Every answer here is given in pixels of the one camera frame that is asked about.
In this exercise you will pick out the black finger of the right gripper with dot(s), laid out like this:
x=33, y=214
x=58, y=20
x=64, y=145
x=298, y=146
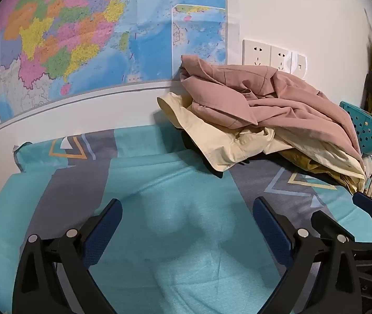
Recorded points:
x=363, y=201

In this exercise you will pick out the pink jacket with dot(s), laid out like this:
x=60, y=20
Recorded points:
x=236, y=96

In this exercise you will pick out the teal perforated plastic basket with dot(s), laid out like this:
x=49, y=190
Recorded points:
x=362, y=122

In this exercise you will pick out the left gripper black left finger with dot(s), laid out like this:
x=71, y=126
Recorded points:
x=37, y=287

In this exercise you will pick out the mustard brown garment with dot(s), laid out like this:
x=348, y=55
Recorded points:
x=352, y=181

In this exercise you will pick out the white wall switch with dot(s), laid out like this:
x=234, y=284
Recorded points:
x=299, y=65

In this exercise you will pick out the white double wall socket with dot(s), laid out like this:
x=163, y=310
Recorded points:
x=262, y=54

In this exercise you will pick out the cream jacket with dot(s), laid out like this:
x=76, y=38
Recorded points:
x=223, y=148

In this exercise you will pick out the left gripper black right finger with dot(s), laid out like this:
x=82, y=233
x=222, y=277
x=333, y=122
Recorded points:
x=336, y=289

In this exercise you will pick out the colourful wall map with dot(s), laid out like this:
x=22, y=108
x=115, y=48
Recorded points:
x=54, y=50

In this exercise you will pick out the teal grey bed sheet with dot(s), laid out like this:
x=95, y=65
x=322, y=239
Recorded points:
x=187, y=241

